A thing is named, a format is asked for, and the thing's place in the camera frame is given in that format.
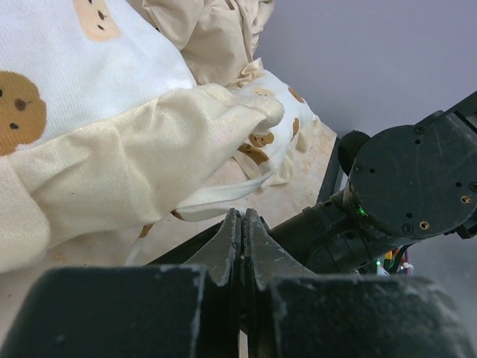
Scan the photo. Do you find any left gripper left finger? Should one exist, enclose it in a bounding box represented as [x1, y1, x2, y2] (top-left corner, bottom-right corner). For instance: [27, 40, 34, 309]
[1, 210, 241, 357]

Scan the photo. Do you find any small bear print cloth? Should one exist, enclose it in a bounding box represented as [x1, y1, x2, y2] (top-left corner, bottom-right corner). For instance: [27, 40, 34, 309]
[171, 69, 338, 224]

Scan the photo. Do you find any bear print white cushion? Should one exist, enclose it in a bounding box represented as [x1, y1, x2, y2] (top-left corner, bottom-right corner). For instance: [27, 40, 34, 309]
[1, 1, 283, 272]

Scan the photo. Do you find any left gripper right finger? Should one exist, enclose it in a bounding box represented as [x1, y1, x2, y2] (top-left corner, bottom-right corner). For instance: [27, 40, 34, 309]
[243, 210, 476, 357]

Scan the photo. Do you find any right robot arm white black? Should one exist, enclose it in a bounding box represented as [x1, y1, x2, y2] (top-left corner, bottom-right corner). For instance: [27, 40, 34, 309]
[242, 95, 476, 274]

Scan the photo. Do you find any cream crumpled blanket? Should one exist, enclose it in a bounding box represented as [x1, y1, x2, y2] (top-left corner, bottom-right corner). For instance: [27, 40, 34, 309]
[134, 0, 275, 88]

